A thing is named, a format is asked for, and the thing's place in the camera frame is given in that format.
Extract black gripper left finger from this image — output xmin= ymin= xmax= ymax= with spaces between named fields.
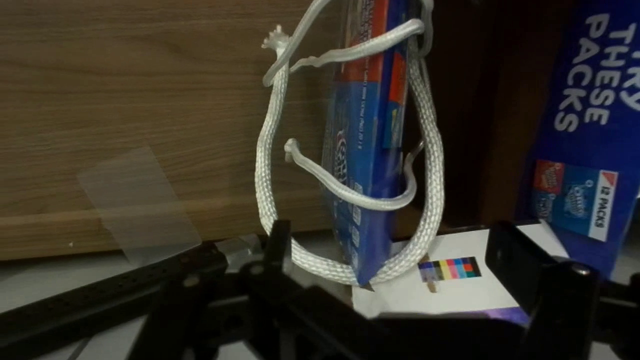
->
xmin=129 ymin=219 xmax=376 ymax=360

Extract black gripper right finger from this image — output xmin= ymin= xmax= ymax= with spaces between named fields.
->
xmin=484 ymin=221 xmax=640 ymax=360

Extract blue cardboard box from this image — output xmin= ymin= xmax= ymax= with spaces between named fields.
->
xmin=323 ymin=0 xmax=640 ymax=330

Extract white rope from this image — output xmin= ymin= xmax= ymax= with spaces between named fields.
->
xmin=254 ymin=0 xmax=449 ymax=289

